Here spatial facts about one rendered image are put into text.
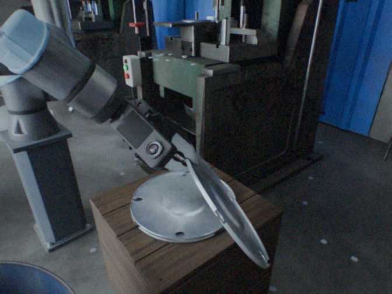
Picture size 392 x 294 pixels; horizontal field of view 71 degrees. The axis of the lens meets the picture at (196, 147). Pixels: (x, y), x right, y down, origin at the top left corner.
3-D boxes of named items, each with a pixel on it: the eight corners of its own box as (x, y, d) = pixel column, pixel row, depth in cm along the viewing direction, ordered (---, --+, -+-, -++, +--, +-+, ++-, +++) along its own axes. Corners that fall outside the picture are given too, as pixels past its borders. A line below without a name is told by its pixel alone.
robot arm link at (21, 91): (9, 101, 95) (-5, 60, 88) (52, 97, 99) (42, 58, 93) (3, 113, 85) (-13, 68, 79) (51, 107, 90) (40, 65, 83)
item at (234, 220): (272, 297, 43) (277, 294, 43) (168, 147, 47) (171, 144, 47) (262, 243, 71) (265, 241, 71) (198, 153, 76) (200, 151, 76)
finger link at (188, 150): (196, 143, 58) (164, 120, 53) (209, 156, 54) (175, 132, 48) (187, 154, 59) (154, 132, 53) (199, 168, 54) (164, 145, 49)
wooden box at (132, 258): (165, 383, 70) (157, 294, 53) (107, 277, 96) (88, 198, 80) (268, 291, 91) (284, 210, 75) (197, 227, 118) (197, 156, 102)
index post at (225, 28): (224, 45, 105) (226, 17, 101) (219, 44, 107) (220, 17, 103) (230, 44, 107) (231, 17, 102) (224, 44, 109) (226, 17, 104)
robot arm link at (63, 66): (25, 3, 38) (17, 3, 31) (93, 58, 45) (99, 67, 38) (-9, 48, 39) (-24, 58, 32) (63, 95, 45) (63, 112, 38)
